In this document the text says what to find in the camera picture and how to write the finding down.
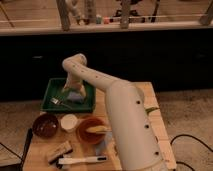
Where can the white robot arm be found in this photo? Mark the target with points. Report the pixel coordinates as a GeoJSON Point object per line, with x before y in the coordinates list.
{"type": "Point", "coordinates": [137, 146]}

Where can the silver metal fork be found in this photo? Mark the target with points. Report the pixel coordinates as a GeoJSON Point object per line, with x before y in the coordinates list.
{"type": "Point", "coordinates": [59, 103]}

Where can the dark brown bowl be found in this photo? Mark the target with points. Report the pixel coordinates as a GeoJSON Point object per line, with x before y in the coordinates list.
{"type": "Point", "coordinates": [45, 126]}

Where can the small white cup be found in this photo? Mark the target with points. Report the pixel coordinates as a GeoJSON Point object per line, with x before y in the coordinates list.
{"type": "Point", "coordinates": [68, 122]}

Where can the green plastic tray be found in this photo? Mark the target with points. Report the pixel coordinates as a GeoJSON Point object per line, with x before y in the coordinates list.
{"type": "Point", "coordinates": [54, 90]}

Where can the orange bowl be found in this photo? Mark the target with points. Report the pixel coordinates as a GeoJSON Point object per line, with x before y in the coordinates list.
{"type": "Point", "coordinates": [86, 137]}

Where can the green leafy toy vegetable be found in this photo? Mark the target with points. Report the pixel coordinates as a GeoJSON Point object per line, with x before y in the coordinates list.
{"type": "Point", "coordinates": [151, 109]}

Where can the yellow banana piece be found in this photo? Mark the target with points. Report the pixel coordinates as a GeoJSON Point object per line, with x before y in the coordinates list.
{"type": "Point", "coordinates": [100, 129]}

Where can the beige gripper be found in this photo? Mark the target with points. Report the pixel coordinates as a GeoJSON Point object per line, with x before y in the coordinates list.
{"type": "Point", "coordinates": [75, 83]}

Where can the blue grey sponge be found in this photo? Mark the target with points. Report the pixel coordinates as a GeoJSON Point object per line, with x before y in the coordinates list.
{"type": "Point", "coordinates": [75, 97]}

